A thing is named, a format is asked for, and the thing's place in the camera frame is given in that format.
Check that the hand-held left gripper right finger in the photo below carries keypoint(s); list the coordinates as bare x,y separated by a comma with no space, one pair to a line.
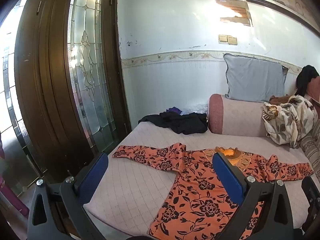
228,177

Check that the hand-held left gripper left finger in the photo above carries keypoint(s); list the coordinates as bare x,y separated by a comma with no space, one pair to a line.
93,175

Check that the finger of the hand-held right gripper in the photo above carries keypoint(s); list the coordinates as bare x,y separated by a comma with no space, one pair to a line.
312,192

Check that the orange floral shirt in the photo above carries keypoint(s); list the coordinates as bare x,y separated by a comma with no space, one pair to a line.
195,192

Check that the striped sofa cushion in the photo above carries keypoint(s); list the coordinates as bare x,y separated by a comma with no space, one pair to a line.
312,147

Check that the quilted pink bed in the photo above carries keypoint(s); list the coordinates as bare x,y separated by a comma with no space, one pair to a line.
140,180

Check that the pink bolster pillow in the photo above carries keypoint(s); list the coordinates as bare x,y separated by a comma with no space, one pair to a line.
237,117

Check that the black cloth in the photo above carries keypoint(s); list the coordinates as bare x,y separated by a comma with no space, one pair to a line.
182,123

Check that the cream floral blanket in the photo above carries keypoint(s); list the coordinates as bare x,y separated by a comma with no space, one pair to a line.
287,122

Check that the clear plastic bag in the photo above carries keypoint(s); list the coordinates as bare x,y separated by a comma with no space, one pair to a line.
197,108

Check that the magenta object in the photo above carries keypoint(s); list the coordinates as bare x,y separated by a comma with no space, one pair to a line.
12,195

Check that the purple cloth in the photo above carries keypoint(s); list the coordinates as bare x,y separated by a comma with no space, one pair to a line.
174,110

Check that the brown cloth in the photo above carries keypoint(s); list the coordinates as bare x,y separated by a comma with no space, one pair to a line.
278,100

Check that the grey pillow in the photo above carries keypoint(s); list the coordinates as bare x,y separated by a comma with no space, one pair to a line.
255,77

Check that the wooden door with stained glass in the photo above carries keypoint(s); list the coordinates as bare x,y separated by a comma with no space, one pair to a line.
42,80

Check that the black garment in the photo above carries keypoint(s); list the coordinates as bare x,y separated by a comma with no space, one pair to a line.
306,80

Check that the beige light switch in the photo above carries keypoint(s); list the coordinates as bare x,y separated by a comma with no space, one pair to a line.
222,39
232,40

